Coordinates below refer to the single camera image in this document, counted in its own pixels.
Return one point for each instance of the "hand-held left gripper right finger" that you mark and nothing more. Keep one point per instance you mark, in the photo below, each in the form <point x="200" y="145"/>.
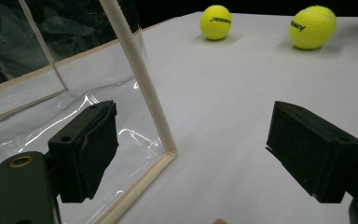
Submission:
<point x="313" y="152"/>

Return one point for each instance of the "wooden frame clear plastic box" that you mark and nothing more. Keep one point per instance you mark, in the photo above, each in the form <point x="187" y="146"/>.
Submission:
<point x="138" y="67"/>

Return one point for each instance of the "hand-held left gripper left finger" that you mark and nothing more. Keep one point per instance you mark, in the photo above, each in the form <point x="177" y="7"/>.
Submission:
<point x="85" y="152"/>

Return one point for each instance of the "yellow tennis ball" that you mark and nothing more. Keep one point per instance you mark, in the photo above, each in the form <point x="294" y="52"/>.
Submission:
<point x="215" y="23"/>
<point x="313" y="29"/>

